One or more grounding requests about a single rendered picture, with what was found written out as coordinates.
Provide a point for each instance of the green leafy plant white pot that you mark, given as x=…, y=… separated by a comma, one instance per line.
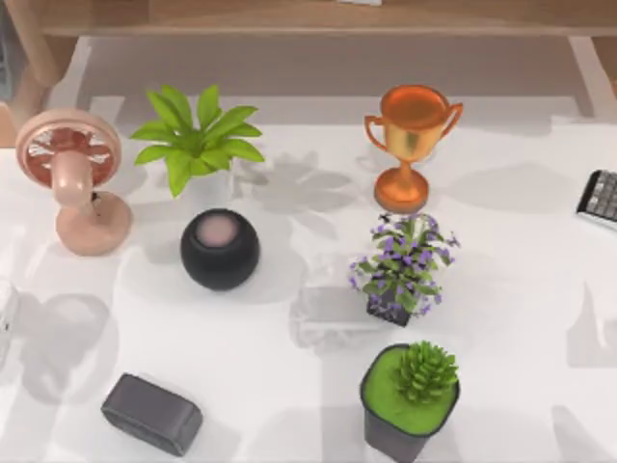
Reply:
x=197, y=140

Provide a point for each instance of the pink desk fan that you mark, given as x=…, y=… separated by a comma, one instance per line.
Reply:
x=72, y=193

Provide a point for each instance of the purple flower plant black pot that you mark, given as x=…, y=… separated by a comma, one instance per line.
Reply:
x=402, y=270

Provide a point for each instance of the black and grey keyboard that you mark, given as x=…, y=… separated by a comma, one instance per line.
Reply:
x=602, y=195

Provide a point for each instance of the round black speaker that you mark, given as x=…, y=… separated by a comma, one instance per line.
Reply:
x=219, y=253

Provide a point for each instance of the dark grey rectangular speaker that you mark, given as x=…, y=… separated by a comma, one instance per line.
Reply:
x=152, y=415

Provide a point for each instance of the wooden shelf unit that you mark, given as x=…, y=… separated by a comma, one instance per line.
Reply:
x=308, y=19

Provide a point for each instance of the gold and copper trophy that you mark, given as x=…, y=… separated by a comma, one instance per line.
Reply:
x=410, y=140

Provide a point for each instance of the green succulent black square pot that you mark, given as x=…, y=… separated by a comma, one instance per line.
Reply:
x=410, y=400

